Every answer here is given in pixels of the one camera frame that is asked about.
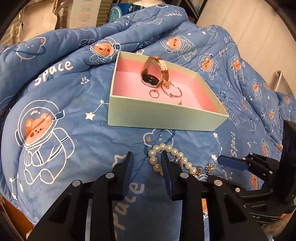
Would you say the gold snowflake earring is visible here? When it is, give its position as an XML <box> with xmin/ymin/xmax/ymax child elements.
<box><xmin>163</xmin><ymin>80</ymin><xmax>171</xmax><ymax>89</ymax></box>
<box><xmin>205</xmin><ymin>163</ymin><xmax>216</xmax><ymax>175</ymax></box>

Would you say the white pearl bracelet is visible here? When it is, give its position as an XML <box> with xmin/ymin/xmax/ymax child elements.
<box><xmin>147</xmin><ymin>143</ymin><xmax>198</xmax><ymax>176</ymax></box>

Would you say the rose gold wrist watch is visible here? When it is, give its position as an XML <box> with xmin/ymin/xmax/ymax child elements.
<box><xmin>140</xmin><ymin>57</ymin><xmax>169</xmax><ymax>88</ymax></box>

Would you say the brown wooden furniture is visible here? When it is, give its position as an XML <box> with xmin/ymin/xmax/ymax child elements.
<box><xmin>1</xmin><ymin>195</ymin><xmax>34</xmax><ymax>240</ymax></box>

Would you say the mint box pink lining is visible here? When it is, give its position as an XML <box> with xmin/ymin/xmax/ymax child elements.
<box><xmin>107</xmin><ymin>51</ymin><xmax>229</xmax><ymax>131</ymax></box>

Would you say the blue space bear quilt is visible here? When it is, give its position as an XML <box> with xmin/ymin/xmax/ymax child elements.
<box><xmin>1</xmin><ymin>4</ymin><xmax>295</xmax><ymax>240</ymax></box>

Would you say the black metal shelf rack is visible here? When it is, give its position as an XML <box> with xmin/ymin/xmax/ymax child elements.
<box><xmin>176</xmin><ymin>0</ymin><xmax>207</xmax><ymax>24</ymax></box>

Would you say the white pillow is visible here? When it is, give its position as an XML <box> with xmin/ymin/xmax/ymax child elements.
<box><xmin>133</xmin><ymin>0</ymin><xmax>165</xmax><ymax>8</ymax></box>

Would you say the white tall cardboard box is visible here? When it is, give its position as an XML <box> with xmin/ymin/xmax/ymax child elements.
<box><xmin>67</xmin><ymin>0</ymin><xmax>101</xmax><ymax>29</ymax></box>

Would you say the cream baby chair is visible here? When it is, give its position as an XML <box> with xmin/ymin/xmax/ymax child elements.
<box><xmin>18</xmin><ymin>1</ymin><xmax>57</xmax><ymax>42</ymax></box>

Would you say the blue tissue pack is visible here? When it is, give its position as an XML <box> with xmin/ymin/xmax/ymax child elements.
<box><xmin>108</xmin><ymin>3</ymin><xmax>144</xmax><ymax>23</ymax></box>

